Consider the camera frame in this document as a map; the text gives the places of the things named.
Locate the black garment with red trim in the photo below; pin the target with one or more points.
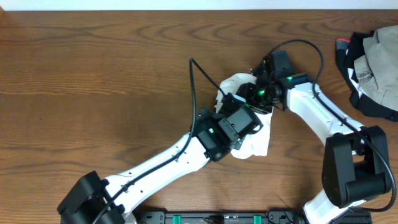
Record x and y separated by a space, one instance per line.
346 52

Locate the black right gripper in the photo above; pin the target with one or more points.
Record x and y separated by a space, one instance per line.
247 89

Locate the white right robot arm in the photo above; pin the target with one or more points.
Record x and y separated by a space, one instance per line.
356 162

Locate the white t-shirt with black stripes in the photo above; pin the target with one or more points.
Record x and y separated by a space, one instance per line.
253 144

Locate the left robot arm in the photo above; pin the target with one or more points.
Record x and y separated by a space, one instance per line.
114 198

